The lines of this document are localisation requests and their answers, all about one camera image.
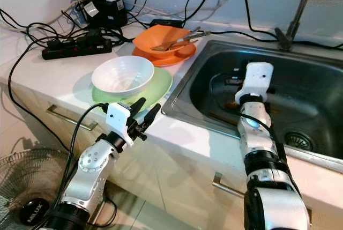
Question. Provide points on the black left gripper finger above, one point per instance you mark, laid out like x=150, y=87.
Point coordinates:
x=153, y=114
x=137, y=105

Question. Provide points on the gold metal spoon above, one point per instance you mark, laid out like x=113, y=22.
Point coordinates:
x=233, y=103
x=159, y=48

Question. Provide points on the light green plate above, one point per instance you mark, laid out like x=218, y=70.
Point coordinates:
x=161, y=88

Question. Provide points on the white bowl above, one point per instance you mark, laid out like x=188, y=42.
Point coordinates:
x=120, y=77

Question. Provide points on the beige kitchen base cabinet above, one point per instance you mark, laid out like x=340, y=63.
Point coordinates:
x=193, y=176

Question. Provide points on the orange plate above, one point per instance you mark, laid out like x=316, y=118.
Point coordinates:
x=187, y=57

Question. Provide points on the steel faucet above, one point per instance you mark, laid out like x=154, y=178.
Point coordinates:
x=281, y=39

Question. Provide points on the orange bowl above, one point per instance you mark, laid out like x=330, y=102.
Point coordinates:
x=147, y=34

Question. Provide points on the stainless steel sink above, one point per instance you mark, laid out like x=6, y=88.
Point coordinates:
x=311, y=96

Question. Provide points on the black power strip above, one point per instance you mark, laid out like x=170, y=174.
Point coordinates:
x=77, y=49

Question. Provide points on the small black adapter box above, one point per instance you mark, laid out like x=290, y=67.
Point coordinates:
x=166, y=23

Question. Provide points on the round steel sink drain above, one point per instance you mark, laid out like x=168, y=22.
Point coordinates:
x=298, y=141

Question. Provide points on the black labelled power brick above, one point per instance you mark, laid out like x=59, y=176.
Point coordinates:
x=104, y=14

